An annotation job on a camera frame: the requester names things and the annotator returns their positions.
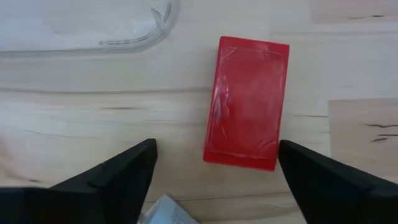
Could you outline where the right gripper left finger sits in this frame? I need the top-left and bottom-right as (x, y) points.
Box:
(0, 138), (159, 224)

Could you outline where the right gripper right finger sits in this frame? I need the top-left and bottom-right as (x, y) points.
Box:
(277, 139), (398, 224)

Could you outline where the white square box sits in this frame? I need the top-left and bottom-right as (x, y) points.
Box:
(136, 194), (200, 224)

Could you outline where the red box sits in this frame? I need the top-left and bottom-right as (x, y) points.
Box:
(203, 35), (290, 172)

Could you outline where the clear plastic bin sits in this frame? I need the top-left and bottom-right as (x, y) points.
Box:
(0, 0), (182, 58)

